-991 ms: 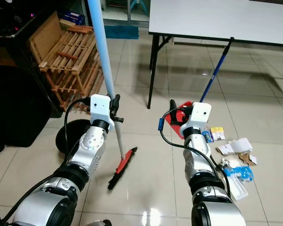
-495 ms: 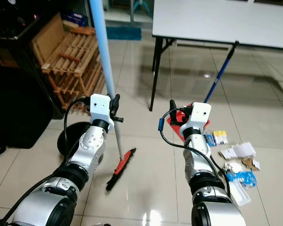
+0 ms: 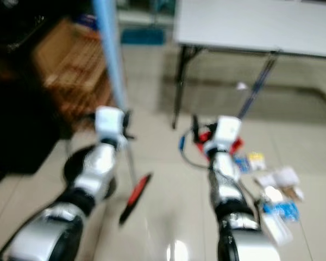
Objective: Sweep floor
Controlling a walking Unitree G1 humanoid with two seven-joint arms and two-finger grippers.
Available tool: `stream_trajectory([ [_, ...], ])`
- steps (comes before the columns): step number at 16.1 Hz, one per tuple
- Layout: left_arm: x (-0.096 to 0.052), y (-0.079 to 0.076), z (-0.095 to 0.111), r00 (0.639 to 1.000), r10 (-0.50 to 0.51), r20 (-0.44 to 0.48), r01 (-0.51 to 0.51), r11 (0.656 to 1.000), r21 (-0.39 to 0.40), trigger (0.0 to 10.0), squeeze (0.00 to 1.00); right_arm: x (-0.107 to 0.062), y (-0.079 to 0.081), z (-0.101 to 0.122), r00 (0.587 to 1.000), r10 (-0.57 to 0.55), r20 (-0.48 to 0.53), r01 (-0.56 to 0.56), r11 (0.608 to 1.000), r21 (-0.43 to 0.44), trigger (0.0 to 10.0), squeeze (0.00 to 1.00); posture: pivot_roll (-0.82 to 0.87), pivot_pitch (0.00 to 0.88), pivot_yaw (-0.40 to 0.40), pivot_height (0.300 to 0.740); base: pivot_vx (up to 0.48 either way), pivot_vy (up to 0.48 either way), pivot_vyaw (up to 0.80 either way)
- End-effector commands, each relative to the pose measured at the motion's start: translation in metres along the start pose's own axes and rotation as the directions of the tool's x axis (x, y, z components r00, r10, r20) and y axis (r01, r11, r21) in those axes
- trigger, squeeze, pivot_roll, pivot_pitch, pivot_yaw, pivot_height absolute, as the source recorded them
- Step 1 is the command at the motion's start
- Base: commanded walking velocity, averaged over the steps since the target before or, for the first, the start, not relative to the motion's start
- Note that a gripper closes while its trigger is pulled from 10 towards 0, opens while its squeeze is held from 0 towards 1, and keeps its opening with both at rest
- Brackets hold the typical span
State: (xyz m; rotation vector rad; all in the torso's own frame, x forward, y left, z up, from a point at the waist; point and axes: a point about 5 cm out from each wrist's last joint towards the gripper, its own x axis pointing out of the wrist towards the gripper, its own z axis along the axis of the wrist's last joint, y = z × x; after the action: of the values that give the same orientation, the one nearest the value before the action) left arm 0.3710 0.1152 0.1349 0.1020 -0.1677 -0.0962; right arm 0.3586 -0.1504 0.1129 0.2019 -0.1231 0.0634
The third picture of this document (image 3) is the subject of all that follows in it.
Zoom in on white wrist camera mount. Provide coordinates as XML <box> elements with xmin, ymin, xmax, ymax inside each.
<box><xmin>95</xmin><ymin>107</ymin><xmax>127</xmax><ymax>150</ymax></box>
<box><xmin>206</xmin><ymin>115</ymin><xmax>241</xmax><ymax>156</ymax></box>

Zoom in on black round waste bin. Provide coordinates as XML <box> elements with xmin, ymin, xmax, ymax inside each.
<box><xmin>64</xmin><ymin>147</ymin><xmax>117</xmax><ymax>202</ymax></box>

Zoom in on brown cardboard scrap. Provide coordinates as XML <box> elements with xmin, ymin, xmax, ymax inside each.
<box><xmin>283</xmin><ymin>185</ymin><xmax>305</xmax><ymax>202</ymax></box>

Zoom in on white paper carton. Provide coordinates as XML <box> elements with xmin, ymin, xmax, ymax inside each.
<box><xmin>255</xmin><ymin>167</ymin><xmax>299</xmax><ymax>188</ymax></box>

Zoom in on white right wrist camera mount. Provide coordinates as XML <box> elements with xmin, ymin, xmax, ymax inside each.
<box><xmin>206</xmin><ymin>115</ymin><xmax>241</xmax><ymax>156</ymax></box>

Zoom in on blue carton box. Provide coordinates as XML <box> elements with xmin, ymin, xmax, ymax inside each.
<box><xmin>76</xmin><ymin>14</ymin><xmax>101</xmax><ymax>29</ymax></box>

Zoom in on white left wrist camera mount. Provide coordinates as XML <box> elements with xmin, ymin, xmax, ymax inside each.
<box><xmin>95</xmin><ymin>107</ymin><xmax>127</xmax><ymax>150</ymax></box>

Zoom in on folded wooden slat rack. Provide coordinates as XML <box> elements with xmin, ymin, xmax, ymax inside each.
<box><xmin>33</xmin><ymin>19</ymin><xmax>126</xmax><ymax>128</ymax></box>

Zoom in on light blue handled red broom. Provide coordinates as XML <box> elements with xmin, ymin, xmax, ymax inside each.
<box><xmin>92</xmin><ymin>0</ymin><xmax>153</xmax><ymax>226</ymax></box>

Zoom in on white table black legs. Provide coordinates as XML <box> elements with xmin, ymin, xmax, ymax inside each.
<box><xmin>173</xmin><ymin>0</ymin><xmax>326</xmax><ymax>128</ymax></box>

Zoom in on light blue plastic packet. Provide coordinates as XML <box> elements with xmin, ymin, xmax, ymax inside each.
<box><xmin>264</xmin><ymin>201</ymin><xmax>299</xmax><ymax>223</ymax></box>

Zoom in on white foam tray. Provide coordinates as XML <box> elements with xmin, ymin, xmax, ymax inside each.
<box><xmin>261</xmin><ymin>215</ymin><xmax>291</xmax><ymax>245</ymax></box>

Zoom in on teal floor mat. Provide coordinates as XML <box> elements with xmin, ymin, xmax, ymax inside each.
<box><xmin>121</xmin><ymin>28</ymin><xmax>166</xmax><ymax>45</ymax></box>

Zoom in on colourful blue snack packet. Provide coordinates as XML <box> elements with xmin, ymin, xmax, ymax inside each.
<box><xmin>235</xmin><ymin>155</ymin><xmax>250</xmax><ymax>172</ymax></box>

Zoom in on red dustpan blue handle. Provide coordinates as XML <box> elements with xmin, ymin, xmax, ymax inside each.
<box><xmin>195</xmin><ymin>53</ymin><xmax>279</xmax><ymax>158</ymax></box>

